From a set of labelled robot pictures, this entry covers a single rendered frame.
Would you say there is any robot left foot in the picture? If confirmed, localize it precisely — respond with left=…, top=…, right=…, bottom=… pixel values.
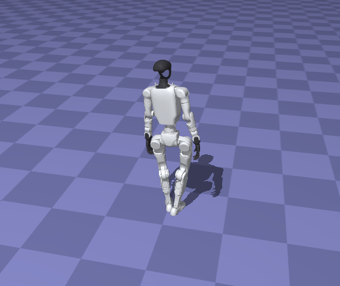
left=165, top=198, right=173, bottom=212

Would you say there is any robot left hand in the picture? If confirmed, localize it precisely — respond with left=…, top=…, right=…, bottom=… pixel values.
left=145, top=133, right=154, bottom=154

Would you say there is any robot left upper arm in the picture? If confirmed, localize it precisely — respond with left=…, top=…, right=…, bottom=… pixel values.
left=142, top=86, right=154, bottom=117

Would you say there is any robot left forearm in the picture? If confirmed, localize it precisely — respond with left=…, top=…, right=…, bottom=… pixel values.
left=144, top=115, right=152, bottom=137

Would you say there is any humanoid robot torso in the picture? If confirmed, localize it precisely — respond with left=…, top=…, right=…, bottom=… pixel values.
left=150, top=82, right=181, bottom=147

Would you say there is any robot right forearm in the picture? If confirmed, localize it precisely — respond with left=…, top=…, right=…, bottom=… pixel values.
left=186, top=112, right=200, bottom=141

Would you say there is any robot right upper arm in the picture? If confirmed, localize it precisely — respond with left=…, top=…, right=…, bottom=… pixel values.
left=175, top=87, right=191, bottom=121

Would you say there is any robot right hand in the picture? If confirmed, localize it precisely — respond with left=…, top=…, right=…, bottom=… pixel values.
left=193, top=137, right=200, bottom=160

